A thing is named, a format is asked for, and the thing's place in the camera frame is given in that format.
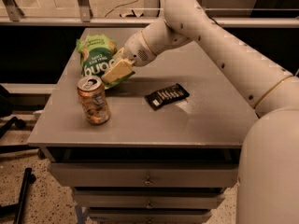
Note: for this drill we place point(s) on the middle grey drawer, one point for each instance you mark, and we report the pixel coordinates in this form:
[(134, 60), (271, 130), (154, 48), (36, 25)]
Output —
[(149, 199)]

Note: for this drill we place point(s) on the orange soda can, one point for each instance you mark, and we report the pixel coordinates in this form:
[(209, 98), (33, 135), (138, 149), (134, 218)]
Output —
[(91, 95)]

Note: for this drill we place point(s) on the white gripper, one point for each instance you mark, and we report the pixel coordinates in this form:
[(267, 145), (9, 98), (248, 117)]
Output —
[(136, 50)]

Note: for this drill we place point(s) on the grey drawer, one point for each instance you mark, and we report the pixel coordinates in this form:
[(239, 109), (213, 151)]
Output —
[(149, 199), (152, 216), (145, 175)]

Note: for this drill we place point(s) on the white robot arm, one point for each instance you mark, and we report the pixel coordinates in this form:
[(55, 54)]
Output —
[(268, 174)]

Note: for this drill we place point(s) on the grey drawer cabinet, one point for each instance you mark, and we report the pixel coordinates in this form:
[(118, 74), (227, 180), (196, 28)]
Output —
[(208, 127)]

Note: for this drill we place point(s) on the black candy bar wrapper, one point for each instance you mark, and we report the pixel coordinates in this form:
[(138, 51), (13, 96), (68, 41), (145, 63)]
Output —
[(166, 96)]

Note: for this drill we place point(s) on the black office chair base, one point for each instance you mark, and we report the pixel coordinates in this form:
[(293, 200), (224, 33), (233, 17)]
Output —
[(12, 171)]

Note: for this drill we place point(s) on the top grey drawer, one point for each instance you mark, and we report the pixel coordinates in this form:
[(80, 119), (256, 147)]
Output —
[(145, 175)]

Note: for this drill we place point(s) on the bottom grey drawer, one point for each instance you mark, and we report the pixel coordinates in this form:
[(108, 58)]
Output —
[(152, 216)]

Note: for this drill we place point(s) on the metal window railing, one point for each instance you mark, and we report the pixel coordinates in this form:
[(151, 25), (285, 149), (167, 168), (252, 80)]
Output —
[(98, 13)]

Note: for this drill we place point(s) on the green rice chip bag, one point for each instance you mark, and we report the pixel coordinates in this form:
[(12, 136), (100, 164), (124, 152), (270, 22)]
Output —
[(96, 54)]

